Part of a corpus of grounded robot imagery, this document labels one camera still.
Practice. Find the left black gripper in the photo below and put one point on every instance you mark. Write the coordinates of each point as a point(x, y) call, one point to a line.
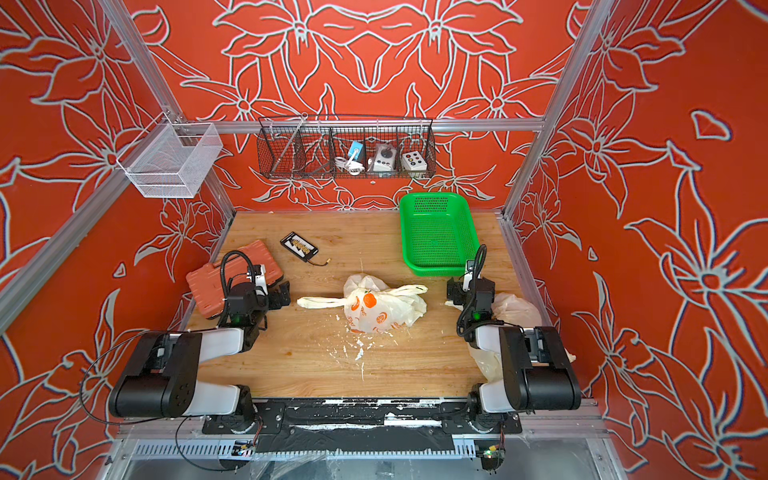
point(272, 297)

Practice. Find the orange-print plastic bag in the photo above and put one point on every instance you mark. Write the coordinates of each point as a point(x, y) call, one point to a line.
point(370, 306)

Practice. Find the black wire wall basket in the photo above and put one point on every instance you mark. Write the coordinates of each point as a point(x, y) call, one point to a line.
point(315, 146)

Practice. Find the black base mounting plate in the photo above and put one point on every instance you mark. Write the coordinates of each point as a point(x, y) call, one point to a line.
point(443, 426)

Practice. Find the yellow translucent plastic bag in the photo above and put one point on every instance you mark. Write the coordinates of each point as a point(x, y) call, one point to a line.
point(510, 310)

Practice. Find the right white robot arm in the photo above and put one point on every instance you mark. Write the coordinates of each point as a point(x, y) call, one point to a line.
point(525, 363)

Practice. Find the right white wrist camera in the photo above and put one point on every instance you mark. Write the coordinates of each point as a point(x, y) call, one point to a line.
point(468, 279)

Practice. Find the blue white small box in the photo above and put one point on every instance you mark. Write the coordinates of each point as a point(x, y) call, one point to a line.
point(355, 151)

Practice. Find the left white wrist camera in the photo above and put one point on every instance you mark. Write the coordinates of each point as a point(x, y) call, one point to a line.
point(259, 281)

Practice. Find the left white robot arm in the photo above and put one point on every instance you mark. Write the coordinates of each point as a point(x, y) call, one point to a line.
point(160, 379)

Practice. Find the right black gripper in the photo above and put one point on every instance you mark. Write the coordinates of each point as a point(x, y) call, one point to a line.
point(457, 289)

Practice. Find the black drill bit card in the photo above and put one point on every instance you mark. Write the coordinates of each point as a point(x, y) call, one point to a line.
point(299, 246)

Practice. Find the green plastic basket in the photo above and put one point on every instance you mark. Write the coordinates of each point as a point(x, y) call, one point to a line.
point(438, 234)

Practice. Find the clear acrylic wall box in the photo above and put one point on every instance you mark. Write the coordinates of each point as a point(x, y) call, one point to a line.
point(170, 163)

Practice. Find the grey controller device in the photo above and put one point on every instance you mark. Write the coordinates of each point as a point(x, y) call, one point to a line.
point(384, 160)

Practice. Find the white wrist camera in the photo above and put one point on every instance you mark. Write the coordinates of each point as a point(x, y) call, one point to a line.
point(259, 281)
point(468, 279)

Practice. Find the white button box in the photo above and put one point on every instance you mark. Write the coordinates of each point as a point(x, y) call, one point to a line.
point(413, 162)

